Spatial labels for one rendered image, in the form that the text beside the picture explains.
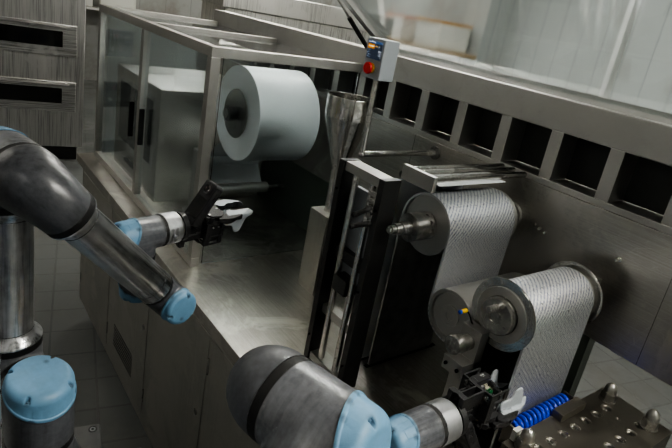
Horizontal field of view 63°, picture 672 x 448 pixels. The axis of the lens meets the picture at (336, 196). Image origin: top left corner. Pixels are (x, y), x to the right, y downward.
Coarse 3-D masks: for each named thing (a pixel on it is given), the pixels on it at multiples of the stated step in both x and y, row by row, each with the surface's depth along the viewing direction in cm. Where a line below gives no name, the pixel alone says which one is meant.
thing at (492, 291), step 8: (488, 288) 110; (496, 288) 109; (504, 288) 107; (592, 288) 119; (480, 296) 112; (488, 296) 110; (504, 296) 107; (512, 296) 106; (480, 304) 112; (520, 304) 104; (520, 312) 105; (480, 320) 112; (520, 320) 105; (520, 328) 105; (496, 336) 109; (504, 336) 108; (512, 336) 106; (520, 336) 105
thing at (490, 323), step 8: (496, 296) 108; (488, 304) 108; (504, 304) 105; (512, 304) 106; (480, 312) 110; (496, 312) 107; (504, 312) 105; (512, 312) 105; (488, 320) 109; (496, 320) 107; (504, 320) 106; (512, 320) 104; (488, 328) 109; (496, 328) 107; (504, 328) 106; (512, 328) 105
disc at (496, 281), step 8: (488, 280) 110; (496, 280) 109; (504, 280) 107; (480, 288) 112; (512, 288) 106; (520, 288) 105; (520, 296) 105; (472, 304) 114; (528, 304) 103; (472, 312) 114; (528, 312) 103; (528, 320) 104; (528, 328) 104; (528, 336) 104; (496, 344) 110; (504, 344) 108; (512, 344) 107; (520, 344) 105
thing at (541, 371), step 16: (560, 336) 114; (576, 336) 119; (528, 352) 107; (544, 352) 112; (560, 352) 117; (528, 368) 110; (544, 368) 115; (560, 368) 120; (512, 384) 108; (528, 384) 113; (544, 384) 118; (560, 384) 124; (528, 400) 116; (544, 400) 121
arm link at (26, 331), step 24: (0, 144) 89; (0, 216) 92; (0, 240) 95; (24, 240) 98; (0, 264) 97; (24, 264) 99; (0, 288) 98; (24, 288) 101; (0, 312) 100; (24, 312) 103; (0, 336) 101; (24, 336) 104
